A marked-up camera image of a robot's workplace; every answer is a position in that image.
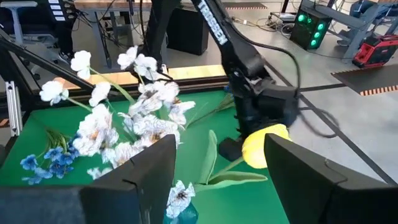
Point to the red machine case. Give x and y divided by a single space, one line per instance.
376 51

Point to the person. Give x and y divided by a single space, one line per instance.
65 37

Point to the teal cut glass vase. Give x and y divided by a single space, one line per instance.
186 217

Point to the black speaker box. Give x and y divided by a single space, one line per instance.
186 31

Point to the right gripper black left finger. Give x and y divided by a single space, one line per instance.
146 186

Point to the yellow artificial tulip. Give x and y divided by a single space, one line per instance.
255 149

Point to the silver aluminium extrusion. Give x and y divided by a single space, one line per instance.
14 109

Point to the computer tower green lights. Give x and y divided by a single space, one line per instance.
309 29

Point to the green table mat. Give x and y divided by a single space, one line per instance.
233 202

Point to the white artificial flower spray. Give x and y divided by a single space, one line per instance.
96 130
81 60

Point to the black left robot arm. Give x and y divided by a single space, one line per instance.
217 34

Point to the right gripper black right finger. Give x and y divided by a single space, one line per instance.
304 193

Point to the grey metal workbench frame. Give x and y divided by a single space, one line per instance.
357 25

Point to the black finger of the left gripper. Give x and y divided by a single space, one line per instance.
231 149

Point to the wooden top desk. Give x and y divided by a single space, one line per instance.
109 3

